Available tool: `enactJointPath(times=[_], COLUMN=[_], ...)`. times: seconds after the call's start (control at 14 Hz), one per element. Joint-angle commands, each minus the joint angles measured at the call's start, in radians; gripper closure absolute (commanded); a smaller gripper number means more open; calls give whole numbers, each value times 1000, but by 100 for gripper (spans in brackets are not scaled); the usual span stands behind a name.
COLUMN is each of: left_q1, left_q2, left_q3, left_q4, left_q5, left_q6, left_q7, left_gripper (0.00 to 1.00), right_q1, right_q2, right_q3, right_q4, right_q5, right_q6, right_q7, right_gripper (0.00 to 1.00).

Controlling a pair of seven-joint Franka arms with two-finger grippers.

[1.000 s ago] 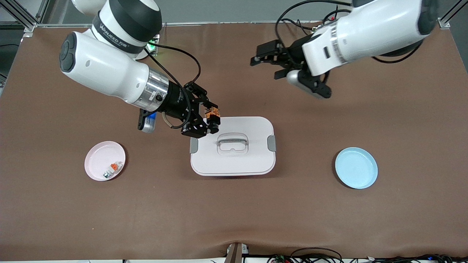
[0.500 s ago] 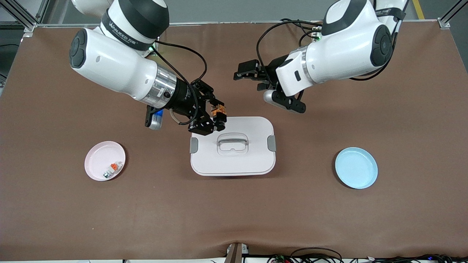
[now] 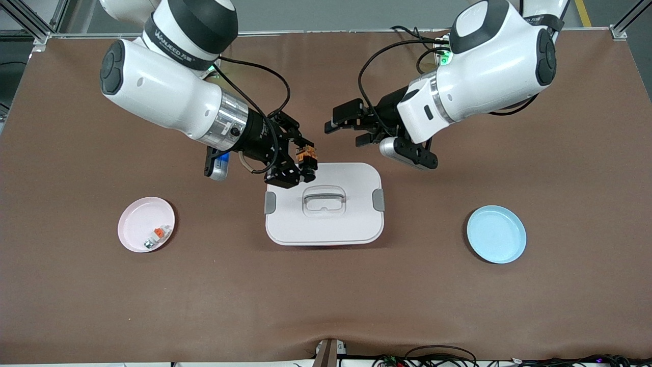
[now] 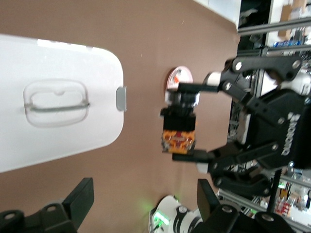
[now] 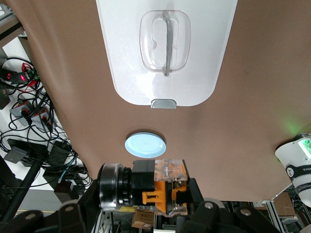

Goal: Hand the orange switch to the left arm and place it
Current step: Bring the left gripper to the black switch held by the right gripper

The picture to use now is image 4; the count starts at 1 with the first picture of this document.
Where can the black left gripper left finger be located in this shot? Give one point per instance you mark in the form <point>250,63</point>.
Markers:
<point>75,208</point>

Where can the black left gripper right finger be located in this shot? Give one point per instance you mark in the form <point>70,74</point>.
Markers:
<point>211,211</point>

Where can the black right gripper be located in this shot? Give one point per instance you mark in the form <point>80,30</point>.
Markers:
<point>300,131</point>

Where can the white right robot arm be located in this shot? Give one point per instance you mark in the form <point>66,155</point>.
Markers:
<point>175,213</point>

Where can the white lidded storage box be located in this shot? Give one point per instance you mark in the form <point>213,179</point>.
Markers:
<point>60,60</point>

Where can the pale pink round plate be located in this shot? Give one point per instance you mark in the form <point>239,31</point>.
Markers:
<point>184,74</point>

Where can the brown table mat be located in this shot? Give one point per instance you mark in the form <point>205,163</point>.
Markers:
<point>150,48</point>

